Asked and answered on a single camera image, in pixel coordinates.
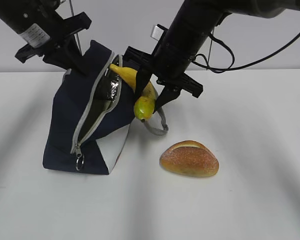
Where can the navy and white lunch bag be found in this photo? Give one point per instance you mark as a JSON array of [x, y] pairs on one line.
[[91, 116]]

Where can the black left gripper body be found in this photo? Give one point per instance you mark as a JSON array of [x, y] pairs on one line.
[[44, 31]]

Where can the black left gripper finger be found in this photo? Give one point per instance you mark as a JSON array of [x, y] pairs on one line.
[[57, 57], [72, 58]]

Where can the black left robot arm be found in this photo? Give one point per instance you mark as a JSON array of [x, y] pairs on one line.
[[10, 10]]

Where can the brown bread roll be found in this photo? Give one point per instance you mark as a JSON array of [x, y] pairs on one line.
[[189, 158]]

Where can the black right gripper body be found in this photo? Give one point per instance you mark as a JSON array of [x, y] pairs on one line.
[[139, 59]]

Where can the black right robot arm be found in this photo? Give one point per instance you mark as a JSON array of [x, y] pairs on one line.
[[179, 45]]

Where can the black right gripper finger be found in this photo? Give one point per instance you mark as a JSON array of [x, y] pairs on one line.
[[143, 77], [168, 94]]

